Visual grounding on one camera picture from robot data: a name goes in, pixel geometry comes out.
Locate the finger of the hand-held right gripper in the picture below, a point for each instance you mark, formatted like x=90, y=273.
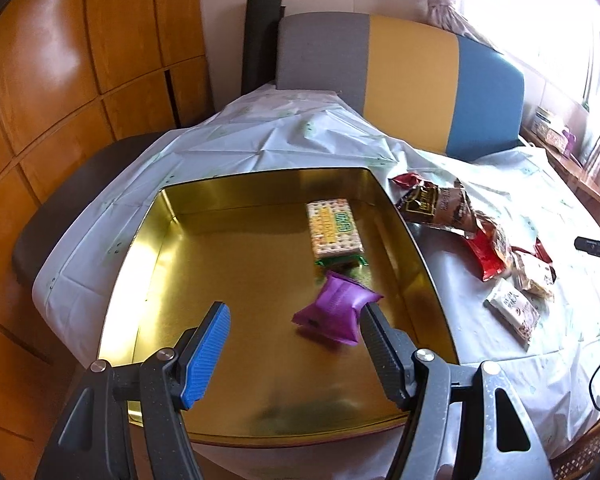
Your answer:
x=597, y=247

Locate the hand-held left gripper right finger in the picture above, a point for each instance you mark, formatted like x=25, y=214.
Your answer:
x=380, y=345

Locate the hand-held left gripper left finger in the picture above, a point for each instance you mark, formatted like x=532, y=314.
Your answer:
x=207, y=355

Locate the purple snack packet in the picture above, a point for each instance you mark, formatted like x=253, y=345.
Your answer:
x=335, y=310

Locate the gold tin box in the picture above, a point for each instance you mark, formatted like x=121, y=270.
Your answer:
x=220, y=285

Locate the clear crispy snack packet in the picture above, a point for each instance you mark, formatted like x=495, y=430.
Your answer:
x=532, y=275

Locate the wooden window shelf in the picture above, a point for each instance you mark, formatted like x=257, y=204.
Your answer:
x=580, y=175

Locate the green snack packet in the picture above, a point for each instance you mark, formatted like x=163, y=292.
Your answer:
x=347, y=261

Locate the clear orange snack packet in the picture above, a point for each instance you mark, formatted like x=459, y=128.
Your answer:
x=497, y=240

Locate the white brown snack packet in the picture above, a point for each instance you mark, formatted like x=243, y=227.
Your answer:
x=512, y=310

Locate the small purple object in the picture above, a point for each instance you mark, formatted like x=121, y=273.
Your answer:
x=570, y=142

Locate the large red snack packet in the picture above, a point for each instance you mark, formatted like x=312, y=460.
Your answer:
x=482, y=257

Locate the patterned box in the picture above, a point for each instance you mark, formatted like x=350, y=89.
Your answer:
x=550, y=135

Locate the cream dotted biscuit packet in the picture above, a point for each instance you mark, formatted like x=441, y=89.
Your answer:
x=332, y=230

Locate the crinkled red snack packet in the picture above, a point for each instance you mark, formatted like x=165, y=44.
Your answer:
x=405, y=180

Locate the wicker chair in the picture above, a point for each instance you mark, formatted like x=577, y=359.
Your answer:
x=590, y=455

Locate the white plastic tablecloth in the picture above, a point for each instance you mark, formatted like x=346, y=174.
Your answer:
x=280, y=145

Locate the grey yellow blue chair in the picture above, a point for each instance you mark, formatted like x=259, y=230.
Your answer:
x=410, y=75

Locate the black rolled mat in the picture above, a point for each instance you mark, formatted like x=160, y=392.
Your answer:
x=257, y=45

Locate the wooden cabinet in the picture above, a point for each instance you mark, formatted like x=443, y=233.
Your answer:
x=55, y=60

